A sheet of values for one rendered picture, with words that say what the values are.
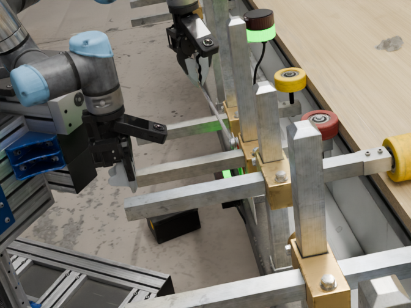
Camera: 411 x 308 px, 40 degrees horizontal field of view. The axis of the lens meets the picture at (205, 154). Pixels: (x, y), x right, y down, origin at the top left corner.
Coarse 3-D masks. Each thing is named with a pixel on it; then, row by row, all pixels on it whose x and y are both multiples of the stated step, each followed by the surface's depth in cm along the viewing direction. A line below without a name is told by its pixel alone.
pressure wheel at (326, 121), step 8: (312, 112) 124; (320, 112) 124; (328, 112) 123; (312, 120) 122; (320, 120) 121; (328, 120) 121; (336, 120) 120; (320, 128) 119; (328, 128) 119; (336, 128) 121; (328, 136) 120
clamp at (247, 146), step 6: (240, 132) 130; (240, 138) 127; (240, 144) 126; (246, 144) 124; (252, 144) 124; (258, 144) 124; (246, 150) 122; (246, 156) 120; (252, 156) 120; (246, 162) 120; (246, 168) 122; (252, 168) 120
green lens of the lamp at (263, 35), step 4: (272, 28) 112; (248, 32) 113; (252, 32) 112; (256, 32) 112; (260, 32) 112; (264, 32) 112; (268, 32) 112; (272, 32) 113; (248, 36) 113; (252, 36) 113; (256, 36) 112; (260, 36) 112; (264, 36) 112; (268, 36) 112; (272, 36) 113; (248, 40) 114; (252, 40) 113; (256, 40) 113; (260, 40) 113; (264, 40) 113
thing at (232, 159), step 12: (324, 144) 124; (204, 156) 125; (216, 156) 124; (228, 156) 123; (240, 156) 123; (288, 156) 124; (144, 168) 124; (156, 168) 123; (168, 168) 123; (180, 168) 122; (192, 168) 123; (204, 168) 123; (216, 168) 123; (228, 168) 124; (144, 180) 123; (156, 180) 123; (168, 180) 123
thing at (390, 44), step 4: (396, 36) 152; (384, 40) 149; (388, 40) 151; (392, 40) 149; (396, 40) 149; (400, 40) 150; (380, 44) 149; (384, 44) 149; (388, 44) 149; (392, 44) 149; (396, 44) 147; (400, 44) 149; (376, 48) 149; (380, 48) 149; (384, 48) 148; (388, 48) 147; (392, 48) 147; (396, 48) 147
